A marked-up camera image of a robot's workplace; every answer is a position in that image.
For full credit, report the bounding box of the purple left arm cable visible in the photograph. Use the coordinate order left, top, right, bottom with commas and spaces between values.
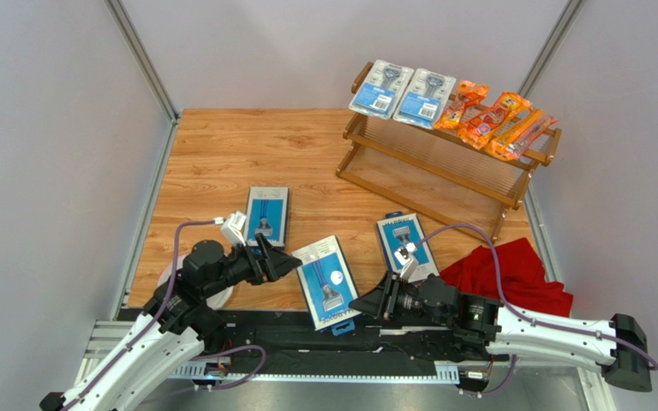
57, 219, 267, 411

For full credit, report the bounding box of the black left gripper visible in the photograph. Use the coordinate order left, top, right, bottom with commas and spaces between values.
203, 232, 302, 298

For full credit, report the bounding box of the blue Harry's razor box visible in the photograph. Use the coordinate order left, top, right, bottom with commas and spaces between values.
375, 211, 440, 283
291, 235, 360, 337
243, 187, 290, 250

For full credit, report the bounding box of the orange Bic razor bag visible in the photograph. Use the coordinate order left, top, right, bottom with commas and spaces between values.
457, 92, 532, 150
434, 80, 489, 130
484, 109, 558, 162

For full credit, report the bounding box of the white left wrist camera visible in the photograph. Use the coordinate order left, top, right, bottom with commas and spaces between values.
220, 211, 247, 247

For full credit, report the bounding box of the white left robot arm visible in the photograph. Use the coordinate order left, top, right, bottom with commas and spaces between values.
39, 237, 302, 410

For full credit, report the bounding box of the clear blister razor pack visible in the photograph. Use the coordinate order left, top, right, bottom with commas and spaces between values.
349, 60, 415, 120
392, 68, 457, 129

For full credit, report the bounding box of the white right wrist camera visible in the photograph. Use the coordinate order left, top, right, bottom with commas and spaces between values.
393, 242, 419, 282

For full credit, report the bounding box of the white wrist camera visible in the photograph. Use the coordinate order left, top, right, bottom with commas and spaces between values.
393, 242, 419, 282
220, 211, 247, 247

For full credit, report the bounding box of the aluminium slotted rail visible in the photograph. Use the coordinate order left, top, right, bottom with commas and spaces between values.
166, 360, 461, 384

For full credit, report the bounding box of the red cloth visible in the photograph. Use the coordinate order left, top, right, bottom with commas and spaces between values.
440, 238, 573, 317

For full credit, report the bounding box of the wooden two-tier shelf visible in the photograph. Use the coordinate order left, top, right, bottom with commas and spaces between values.
335, 61, 563, 247

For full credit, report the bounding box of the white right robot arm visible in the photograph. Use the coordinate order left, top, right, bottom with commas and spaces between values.
349, 274, 653, 392

